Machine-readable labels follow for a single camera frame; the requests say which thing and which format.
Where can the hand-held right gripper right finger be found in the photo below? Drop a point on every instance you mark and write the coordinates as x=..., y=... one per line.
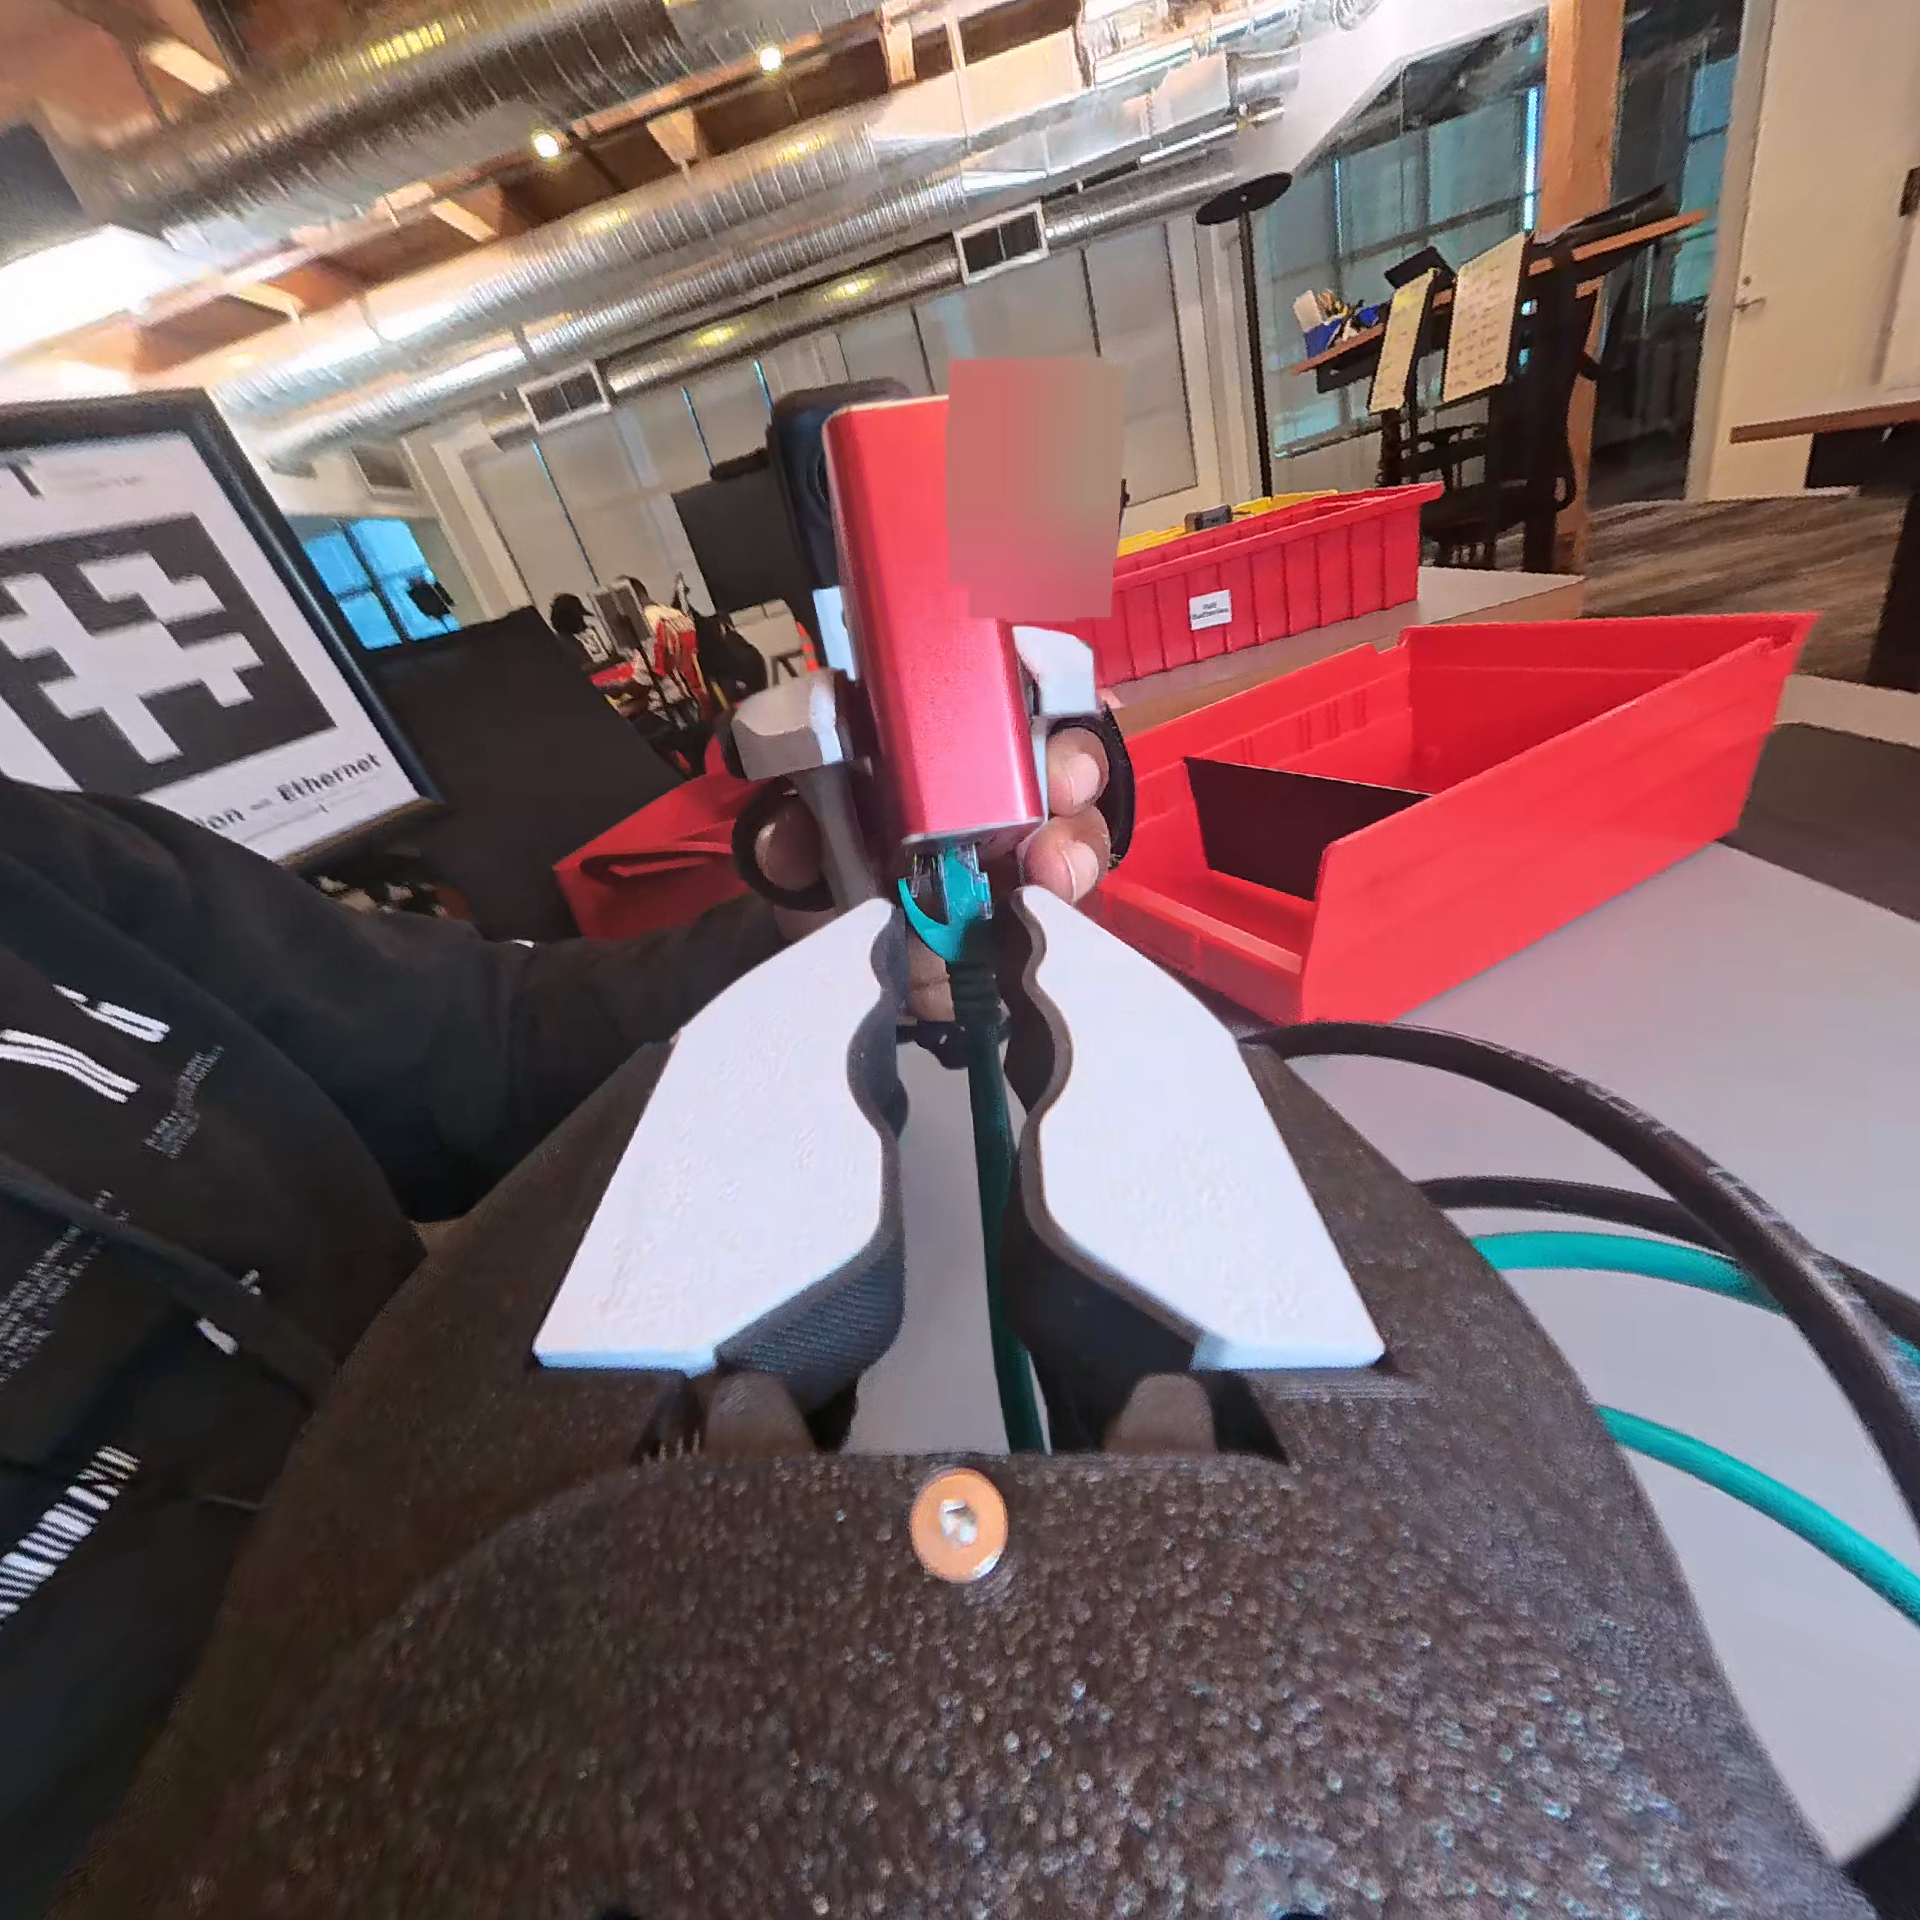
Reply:
x=1185, y=1201

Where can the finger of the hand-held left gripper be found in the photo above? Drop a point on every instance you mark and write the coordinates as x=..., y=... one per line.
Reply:
x=781, y=734
x=1059, y=669

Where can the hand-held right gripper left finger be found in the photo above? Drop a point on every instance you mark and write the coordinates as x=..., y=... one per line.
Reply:
x=720, y=1185

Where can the red ethernet port box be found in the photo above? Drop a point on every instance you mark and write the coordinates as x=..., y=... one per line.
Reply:
x=914, y=705

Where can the red plastic bin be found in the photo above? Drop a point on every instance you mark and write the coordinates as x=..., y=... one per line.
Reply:
x=1501, y=900

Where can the person's left forearm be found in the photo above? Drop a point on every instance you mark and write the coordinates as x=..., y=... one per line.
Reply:
x=451, y=1020

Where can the person's left hand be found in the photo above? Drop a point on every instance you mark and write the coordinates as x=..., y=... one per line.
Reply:
x=1073, y=810

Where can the red tote bag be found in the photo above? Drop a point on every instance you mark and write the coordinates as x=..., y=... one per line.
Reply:
x=660, y=884

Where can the air vent grille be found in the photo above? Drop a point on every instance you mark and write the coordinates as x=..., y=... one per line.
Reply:
x=1001, y=243
x=563, y=398

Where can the ribbed red bin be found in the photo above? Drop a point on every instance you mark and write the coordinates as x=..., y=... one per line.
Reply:
x=1305, y=571

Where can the black panel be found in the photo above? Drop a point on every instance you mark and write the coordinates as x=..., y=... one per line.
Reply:
x=510, y=751

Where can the black bin divider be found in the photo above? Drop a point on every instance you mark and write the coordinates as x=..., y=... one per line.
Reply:
x=1290, y=840

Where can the black floor lamp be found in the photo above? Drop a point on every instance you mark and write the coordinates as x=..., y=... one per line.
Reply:
x=1250, y=344

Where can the desk with paper sheets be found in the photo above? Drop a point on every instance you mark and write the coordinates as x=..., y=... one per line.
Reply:
x=1485, y=480

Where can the framed tag sign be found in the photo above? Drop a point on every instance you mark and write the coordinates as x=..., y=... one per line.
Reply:
x=225, y=674

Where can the wooden desk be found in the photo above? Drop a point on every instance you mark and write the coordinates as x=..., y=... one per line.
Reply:
x=1830, y=422

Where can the white door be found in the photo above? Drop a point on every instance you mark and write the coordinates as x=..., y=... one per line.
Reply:
x=1800, y=301

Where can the silver air duct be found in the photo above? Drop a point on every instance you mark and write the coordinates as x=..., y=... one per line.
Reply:
x=601, y=254

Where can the wooden post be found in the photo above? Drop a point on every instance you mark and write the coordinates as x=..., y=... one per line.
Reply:
x=1583, y=121

